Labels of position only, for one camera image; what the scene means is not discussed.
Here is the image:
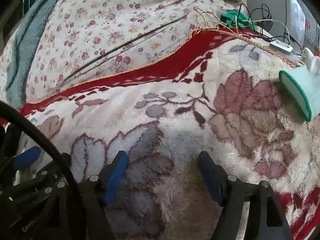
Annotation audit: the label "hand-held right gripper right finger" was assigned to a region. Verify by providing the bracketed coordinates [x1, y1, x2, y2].
[197, 151, 293, 240]

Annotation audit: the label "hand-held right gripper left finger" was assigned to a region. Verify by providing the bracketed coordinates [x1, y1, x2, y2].
[76, 150, 130, 240]

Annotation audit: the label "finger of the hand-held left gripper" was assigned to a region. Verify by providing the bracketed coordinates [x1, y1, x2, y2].
[0, 124, 22, 160]
[0, 146, 67, 205]

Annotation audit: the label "plush red white floral blanket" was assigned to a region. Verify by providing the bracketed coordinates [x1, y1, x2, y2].
[0, 26, 320, 240]

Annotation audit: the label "grey-blue fleece blanket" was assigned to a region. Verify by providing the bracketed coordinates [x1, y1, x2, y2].
[5, 0, 75, 105]

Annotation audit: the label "mint knitted cloth green rim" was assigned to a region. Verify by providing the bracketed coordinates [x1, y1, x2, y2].
[278, 65, 320, 123]

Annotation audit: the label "teal window grille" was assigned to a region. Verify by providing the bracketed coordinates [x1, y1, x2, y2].
[21, 0, 38, 18]

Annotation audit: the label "white small-flower bed sheet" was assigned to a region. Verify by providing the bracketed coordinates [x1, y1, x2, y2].
[0, 0, 240, 105]

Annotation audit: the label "white charger box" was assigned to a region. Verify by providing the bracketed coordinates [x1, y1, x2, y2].
[269, 40, 293, 55]

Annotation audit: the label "white plastic object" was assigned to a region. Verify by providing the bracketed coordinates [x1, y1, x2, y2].
[301, 47, 320, 74]

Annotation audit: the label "beige thread tangle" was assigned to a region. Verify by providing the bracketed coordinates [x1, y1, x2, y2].
[196, 9, 235, 30]

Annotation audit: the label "black power adapter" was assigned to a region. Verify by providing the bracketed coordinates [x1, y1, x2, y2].
[260, 19, 274, 32]

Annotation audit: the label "black cable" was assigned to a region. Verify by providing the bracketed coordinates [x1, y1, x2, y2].
[0, 101, 88, 240]

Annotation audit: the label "white charging cable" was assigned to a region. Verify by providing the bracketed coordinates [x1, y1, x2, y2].
[250, 19, 292, 45]

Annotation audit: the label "thin black cables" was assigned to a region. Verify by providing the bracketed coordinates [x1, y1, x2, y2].
[237, 3, 274, 30]

